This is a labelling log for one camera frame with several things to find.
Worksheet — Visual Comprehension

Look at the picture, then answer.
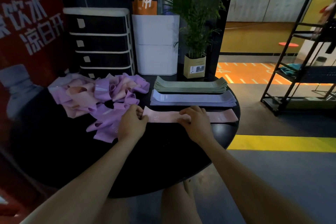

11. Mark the person's right hand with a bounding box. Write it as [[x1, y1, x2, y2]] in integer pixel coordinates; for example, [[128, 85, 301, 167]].
[[177, 105, 218, 145]]

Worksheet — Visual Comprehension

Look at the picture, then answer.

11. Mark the person's left hand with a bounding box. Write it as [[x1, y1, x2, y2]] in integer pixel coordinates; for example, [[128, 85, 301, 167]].
[[118, 104, 149, 143]]

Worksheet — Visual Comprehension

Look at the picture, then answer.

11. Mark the pink resistance band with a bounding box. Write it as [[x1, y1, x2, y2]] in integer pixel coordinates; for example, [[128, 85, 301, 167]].
[[142, 106, 239, 124]]

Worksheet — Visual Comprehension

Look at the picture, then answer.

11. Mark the person's right forearm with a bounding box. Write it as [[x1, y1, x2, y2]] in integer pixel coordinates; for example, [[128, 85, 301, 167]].
[[201, 138, 317, 224]]

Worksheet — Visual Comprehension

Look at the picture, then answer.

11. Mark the person's left forearm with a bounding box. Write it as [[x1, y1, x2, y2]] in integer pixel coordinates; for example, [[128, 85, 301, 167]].
[[20, 137, 132, 224]]

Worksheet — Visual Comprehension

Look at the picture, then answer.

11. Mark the stack of lilac resistance bands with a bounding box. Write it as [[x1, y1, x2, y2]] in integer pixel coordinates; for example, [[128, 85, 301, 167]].
[[150, 89, 237, 108]]

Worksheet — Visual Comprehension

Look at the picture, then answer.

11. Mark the stack of green resistance bands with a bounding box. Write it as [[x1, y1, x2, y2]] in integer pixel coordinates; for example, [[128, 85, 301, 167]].
[[153, 75, 228, 94]]

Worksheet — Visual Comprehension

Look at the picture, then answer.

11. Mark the pile of purple pink bands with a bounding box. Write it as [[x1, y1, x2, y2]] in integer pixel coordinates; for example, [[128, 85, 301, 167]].
[[48, 73, 150, 143]]

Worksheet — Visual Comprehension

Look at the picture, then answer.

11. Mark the white rectangular container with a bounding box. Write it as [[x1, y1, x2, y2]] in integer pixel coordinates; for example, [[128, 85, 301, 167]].
[[131, 14, 180, 76]]

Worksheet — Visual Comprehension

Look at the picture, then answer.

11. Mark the black white drawer unit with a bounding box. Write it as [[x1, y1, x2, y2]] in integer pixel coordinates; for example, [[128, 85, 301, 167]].
[[63, 7, 136, 79]]

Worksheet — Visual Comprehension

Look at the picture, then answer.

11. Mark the person's right leg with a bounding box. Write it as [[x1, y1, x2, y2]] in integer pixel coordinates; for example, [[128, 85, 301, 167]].
[[160, 179, 200, 224]]

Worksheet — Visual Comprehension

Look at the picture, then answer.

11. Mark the person's leg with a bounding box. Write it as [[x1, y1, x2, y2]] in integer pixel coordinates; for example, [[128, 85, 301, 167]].
[[98, 197, 133, 224], [160, 179, 200, 224]]

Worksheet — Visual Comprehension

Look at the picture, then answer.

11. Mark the green potted plant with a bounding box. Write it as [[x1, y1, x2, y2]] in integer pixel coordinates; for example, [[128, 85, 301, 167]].
[[165, 0, 230, 79]]

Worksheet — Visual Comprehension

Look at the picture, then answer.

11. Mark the person's left leg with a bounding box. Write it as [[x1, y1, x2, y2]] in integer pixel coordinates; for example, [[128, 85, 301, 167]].
[[98, 197, 133, 224]]

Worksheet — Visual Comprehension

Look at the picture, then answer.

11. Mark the teal cloth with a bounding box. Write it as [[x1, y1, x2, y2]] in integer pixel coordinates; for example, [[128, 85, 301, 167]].
[[279, 63, 303, 76]]

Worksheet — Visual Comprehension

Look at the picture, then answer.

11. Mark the black metal shelf rack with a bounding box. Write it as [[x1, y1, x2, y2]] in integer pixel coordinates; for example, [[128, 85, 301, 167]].
[[260, 0, 336, 117]]

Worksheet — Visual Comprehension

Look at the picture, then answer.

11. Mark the red banner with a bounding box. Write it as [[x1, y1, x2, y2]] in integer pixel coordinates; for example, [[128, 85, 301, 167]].
[[0, 0, 69, 151]]

